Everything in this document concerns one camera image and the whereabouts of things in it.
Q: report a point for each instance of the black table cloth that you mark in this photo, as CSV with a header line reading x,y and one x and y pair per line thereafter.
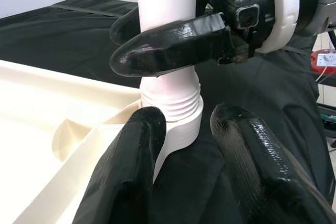
x,y
65,24

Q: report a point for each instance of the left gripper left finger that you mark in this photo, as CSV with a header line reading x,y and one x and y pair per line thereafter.
x,y
126,171

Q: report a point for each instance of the white plastic table top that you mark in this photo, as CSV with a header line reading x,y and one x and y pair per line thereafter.
x,y
39,129

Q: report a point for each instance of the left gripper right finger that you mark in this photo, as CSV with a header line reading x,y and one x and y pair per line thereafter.
x,y
262,171

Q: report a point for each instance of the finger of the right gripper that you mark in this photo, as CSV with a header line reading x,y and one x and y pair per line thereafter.
x,y
170,48
124,27

